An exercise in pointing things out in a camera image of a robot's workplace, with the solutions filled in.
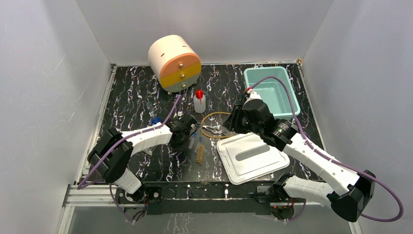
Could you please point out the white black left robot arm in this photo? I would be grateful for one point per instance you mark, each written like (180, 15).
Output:
(122, 145)

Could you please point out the clear test tube rack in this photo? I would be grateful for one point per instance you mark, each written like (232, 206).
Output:
(149, 150)

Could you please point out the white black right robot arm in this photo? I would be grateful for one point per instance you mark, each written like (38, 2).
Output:
(345, 191)

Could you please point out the test tube with blue cap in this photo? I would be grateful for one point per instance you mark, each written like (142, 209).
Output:
(192, 141)

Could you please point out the white squeeze bottle red cap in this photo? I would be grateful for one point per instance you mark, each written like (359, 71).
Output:
(199, 101)

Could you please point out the graduated cylinder blue base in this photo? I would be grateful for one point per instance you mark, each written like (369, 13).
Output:
(154, 119)

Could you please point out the white bin lid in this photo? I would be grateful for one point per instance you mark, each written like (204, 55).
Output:
(246, 157)

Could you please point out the brown test tube brush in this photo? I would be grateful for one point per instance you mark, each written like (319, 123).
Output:
(200, 154)

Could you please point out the round cabinet with coloured drawers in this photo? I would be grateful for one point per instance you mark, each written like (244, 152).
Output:
(174, 63)

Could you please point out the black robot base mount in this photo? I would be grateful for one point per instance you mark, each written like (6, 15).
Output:
(160, 198)

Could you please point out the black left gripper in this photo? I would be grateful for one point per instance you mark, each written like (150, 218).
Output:
(189, 126)

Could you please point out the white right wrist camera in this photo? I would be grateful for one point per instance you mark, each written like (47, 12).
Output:
(250, 94)

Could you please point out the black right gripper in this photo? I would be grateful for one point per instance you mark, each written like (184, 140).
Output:
(232, 123)

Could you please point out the teal plastic bin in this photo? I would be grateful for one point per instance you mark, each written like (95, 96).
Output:
(272, 92)

